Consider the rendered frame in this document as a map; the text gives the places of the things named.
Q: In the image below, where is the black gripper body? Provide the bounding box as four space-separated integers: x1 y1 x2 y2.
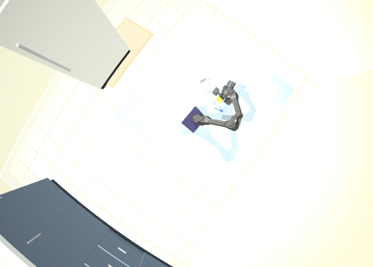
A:
212 87 232 106

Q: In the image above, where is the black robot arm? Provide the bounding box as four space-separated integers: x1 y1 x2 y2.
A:
192 80 243 131

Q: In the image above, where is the light blue flat mat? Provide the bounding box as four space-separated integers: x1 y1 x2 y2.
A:
213 89 226 109

